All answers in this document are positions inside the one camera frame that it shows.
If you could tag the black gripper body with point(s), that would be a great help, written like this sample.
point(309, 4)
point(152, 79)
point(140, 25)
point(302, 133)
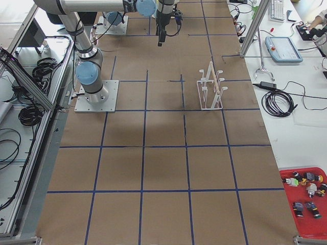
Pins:
point(162, 20)

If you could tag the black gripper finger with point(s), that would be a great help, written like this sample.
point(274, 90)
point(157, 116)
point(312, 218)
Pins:
point(157, 29)
point(161, 36)

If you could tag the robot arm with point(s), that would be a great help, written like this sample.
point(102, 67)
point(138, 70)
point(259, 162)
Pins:
point(88, 72)
point(112, 18)

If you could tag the white cup drying rack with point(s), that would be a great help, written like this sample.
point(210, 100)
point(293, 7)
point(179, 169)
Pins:
point(209, 88)

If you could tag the black power adapter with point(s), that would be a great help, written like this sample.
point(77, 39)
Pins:
point(266, 85)

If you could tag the white keyboard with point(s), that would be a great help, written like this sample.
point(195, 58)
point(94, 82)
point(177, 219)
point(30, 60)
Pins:
point(276, 11)

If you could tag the blue teach pendant tablet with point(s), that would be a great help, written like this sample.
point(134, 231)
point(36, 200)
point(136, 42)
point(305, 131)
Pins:
point(282, 50)

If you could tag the brown paper table cover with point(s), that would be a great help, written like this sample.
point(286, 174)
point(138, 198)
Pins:
point(160, 170)

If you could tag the red parts tray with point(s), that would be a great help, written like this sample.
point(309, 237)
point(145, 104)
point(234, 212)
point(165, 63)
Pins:
point(306, 193)

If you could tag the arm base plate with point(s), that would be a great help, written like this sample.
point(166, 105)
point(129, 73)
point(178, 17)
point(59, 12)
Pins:
point(120, 29)
point(103, 101)

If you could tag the aluminium frame post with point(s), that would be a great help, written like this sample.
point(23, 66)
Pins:
point(254, 27)

